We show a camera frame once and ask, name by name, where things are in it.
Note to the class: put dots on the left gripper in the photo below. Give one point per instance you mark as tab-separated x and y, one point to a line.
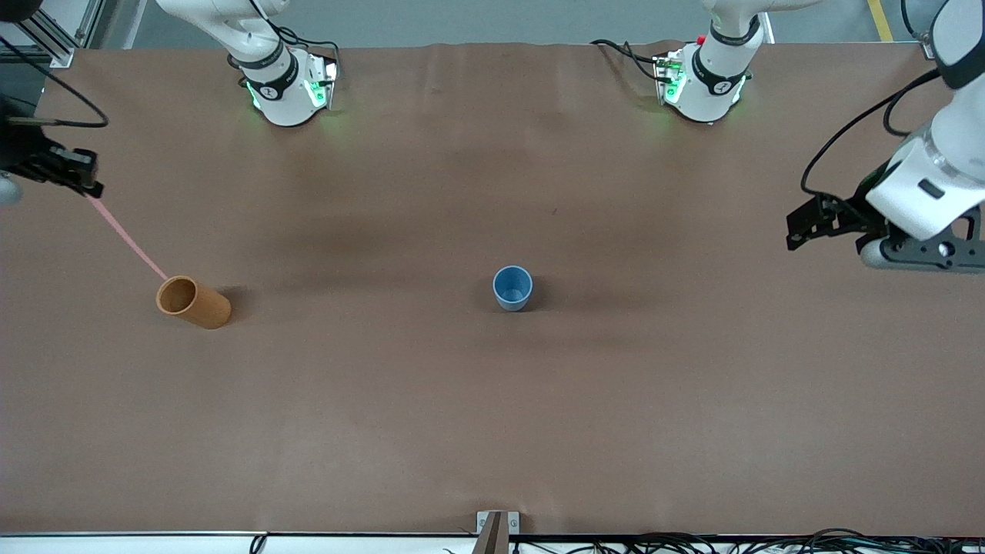
855	210

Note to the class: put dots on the pink chopstick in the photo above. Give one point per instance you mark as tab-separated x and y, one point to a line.
127	240

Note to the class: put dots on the blue cup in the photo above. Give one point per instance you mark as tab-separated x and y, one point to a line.
512	288

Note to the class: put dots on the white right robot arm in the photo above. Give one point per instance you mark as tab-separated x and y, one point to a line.
281	85

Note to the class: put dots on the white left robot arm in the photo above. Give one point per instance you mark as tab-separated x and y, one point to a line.
719	77

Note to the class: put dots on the orange cylindrical cup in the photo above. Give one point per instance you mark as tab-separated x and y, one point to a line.
203	306

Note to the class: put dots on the white table edge strip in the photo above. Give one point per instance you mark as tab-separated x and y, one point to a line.
115	545

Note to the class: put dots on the brown table cover mat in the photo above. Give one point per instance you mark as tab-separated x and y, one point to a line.
462	385

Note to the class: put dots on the aluminium frame profile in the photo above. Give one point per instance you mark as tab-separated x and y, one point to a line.
54	35

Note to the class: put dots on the metal bracket with post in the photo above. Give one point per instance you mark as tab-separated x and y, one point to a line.
496	531

